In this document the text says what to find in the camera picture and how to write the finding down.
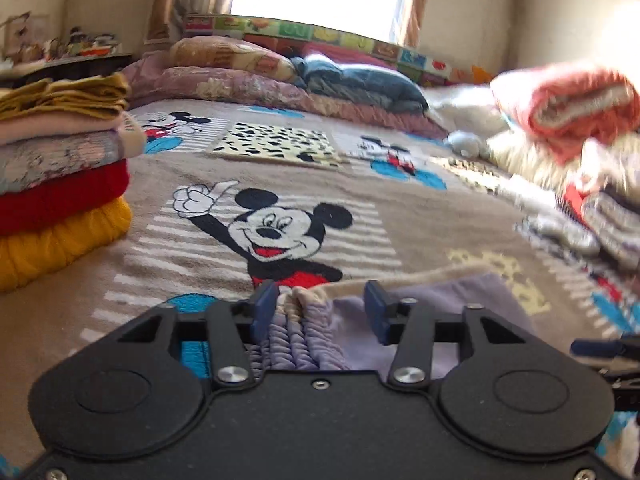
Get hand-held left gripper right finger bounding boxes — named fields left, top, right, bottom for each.
left=364, top=280, right=526, bottom=389

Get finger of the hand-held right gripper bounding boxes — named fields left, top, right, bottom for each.
left=570, top=336, right=640, bottom=361

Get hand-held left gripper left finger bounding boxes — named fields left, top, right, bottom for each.
left=117, top=280, right=280, bottom=391

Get lilac pants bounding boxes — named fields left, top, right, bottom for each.
left=246, top=271, right=537, bottom=382

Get pile of unfolded clothes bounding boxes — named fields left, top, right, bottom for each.
left=516, top=179, right=640, bottom=282

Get printed cartoon blanket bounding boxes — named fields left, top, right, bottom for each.
left=0, top=99, right=640, bottom=480

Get light blue plush toy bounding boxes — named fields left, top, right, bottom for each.
left=444, top=129, right=492, bottom=159

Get cream quilt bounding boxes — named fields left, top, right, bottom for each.
left=486, top=124, right=640, bottom=202

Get yellow folded sweater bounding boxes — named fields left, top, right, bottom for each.
left=0, top=196, right=134, bottom=294

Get white quilt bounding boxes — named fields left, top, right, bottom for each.
left=424, top=81, right=507, bottom=127

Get red folded sweater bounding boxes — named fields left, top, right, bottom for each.
left=0, top=161, right=133, bottom=237

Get blue folded blanket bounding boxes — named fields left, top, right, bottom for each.
left=291, top=54, right=432, bottom=114

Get coral rolled quilt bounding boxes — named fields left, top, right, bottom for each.
left=491, top=59, right=640, bottom=165

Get grey sequined folded garment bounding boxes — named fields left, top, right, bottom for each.
left=0, top=129, right=127, bottom=197

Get floral pillow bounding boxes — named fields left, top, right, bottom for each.
left=169, top=36, right=297, bottom=84

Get maroon pillow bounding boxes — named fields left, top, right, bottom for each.
left=299, top=41, right=397, bottom=69

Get colourful alphabet mat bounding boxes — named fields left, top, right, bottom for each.
left=181, top=13, right=502, bottom=87

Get olive folded cloth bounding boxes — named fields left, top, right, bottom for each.
left=0, top=71, right=132, bottom=124

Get clutter of small desk items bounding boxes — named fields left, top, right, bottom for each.
left=0, top=10, right=123, bottom=65

